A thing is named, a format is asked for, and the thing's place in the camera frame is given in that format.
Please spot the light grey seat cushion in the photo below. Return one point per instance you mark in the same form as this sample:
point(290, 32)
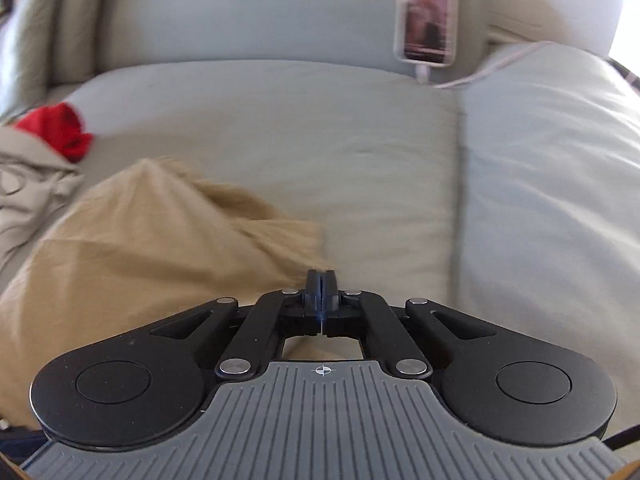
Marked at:
point(550, 236)

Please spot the white smartphone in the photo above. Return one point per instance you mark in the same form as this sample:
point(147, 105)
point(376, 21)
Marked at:
point(426, 32)

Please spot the red garment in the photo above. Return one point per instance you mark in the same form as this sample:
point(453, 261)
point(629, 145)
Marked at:
point(61, 128)

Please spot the beige hoodie with bear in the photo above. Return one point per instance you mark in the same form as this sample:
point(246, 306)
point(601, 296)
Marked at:
point(36, 182)

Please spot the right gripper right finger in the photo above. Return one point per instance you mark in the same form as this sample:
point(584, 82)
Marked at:
point(367, 317)

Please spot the grey sofa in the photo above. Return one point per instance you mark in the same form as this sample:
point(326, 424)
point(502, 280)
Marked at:
point(304, 104)

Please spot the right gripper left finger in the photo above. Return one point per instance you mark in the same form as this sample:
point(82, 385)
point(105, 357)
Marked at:
point(276, 316)

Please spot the tan khaki jacket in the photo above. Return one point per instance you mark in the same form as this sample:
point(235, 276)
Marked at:
point(152, 241)

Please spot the grey-green throw pillow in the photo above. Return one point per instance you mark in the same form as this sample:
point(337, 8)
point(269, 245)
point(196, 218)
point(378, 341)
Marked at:
point(25, 57)
point(74, 43)

